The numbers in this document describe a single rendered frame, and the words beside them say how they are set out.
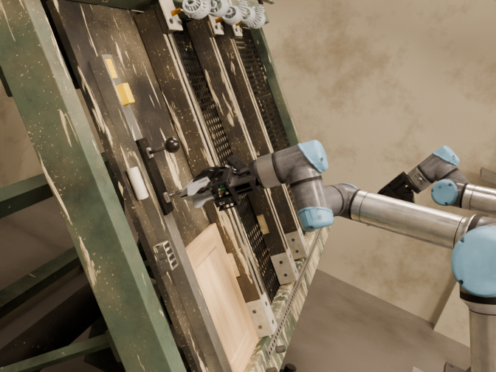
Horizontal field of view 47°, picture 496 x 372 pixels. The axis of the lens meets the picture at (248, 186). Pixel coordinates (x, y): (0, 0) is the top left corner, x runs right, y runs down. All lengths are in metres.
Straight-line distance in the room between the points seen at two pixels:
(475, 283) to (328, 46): 3.74
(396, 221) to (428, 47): 3.34
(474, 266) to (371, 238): 3.70
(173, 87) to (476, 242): 1.04
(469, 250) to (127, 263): 0.67
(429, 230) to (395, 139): 3.35
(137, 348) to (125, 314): 0.08
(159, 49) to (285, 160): 0.67
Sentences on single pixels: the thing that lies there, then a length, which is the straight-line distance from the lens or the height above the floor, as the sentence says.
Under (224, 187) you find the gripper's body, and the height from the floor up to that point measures 1.47.
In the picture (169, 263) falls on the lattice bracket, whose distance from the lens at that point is 1.45.
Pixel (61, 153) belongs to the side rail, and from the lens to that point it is 1.25.
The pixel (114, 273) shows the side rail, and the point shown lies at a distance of 1.27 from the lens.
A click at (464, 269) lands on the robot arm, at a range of 1.10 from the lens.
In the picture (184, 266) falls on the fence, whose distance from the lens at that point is 1.49.
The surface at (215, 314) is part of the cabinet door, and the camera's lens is 1.66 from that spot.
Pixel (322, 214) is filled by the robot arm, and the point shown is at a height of 1.50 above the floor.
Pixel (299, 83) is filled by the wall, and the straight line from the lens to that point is 4.74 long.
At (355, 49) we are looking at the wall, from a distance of 4.64.
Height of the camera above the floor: 1.87
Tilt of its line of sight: 17 degrees down
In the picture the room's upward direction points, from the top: 19 degrees clockwise
